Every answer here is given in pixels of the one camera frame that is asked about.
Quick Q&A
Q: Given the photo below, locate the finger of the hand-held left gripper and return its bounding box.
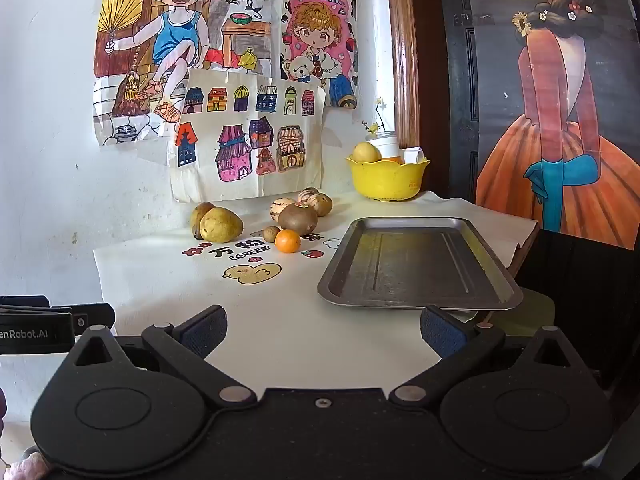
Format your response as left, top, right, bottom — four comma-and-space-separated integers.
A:
0, 303, 116, 357
0, 295, 51, 312

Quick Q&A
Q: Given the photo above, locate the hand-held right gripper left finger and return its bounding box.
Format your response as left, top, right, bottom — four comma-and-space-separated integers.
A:
65, 304, 258, 408

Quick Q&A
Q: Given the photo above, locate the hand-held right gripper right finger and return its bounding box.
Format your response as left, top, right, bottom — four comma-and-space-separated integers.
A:
390, 305, 583, 407

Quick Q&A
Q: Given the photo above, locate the grey metal tray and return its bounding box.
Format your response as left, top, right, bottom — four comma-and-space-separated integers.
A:
317, 217, 524, 311

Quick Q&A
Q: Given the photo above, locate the orange tangerine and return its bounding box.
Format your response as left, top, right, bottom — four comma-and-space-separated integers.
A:
274, 229, 302, 254

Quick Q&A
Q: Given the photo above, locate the brown kiwi with sticker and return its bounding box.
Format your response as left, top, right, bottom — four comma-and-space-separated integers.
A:
278, 203, 319, 236

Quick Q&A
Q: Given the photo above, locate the large pale striped pepino melon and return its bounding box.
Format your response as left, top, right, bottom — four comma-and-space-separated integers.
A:
270, 197, 297, 222

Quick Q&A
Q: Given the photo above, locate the brownish striped pepino melon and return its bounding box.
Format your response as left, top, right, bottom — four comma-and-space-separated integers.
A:
309, 192, 334, 218

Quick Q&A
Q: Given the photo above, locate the printed white tablecloth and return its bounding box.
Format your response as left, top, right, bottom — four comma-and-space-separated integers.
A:
92, 190, 541, 396

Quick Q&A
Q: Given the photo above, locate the pink fuzzy cloth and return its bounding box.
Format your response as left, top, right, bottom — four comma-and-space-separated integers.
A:
0, 451, 52, 480

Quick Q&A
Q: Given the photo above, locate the yellow flower-shaped bowl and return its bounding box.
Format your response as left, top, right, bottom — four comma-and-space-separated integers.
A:
345, 155, 431, 202

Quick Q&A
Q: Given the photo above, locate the pale yellow round pear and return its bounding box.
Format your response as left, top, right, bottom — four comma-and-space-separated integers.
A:
352, 142, 384, 164

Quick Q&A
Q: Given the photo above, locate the white jar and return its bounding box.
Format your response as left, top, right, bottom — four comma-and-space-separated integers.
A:
365, 131, 401, 161

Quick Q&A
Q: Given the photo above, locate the black door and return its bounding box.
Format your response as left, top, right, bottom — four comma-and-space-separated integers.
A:
432, 0, 483, 201

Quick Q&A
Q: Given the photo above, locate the colourful houses wall drawing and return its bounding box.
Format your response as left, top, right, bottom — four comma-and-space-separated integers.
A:
169, 69, 327, 204

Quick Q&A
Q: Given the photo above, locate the orange dress girl wall poster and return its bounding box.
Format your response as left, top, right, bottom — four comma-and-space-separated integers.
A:
474, 0, 640, 252

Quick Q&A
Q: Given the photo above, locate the brown wooden door frame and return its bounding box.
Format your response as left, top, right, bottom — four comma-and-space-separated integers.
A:
385, 0, 421, 153

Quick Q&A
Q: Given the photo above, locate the boy with fan wall drawing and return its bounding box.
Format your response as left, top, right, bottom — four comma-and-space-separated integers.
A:
92, 0, 278, 147

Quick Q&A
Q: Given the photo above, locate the girl with teddy wall drawing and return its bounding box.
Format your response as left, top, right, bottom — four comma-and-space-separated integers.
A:
279, 0, 361, 109

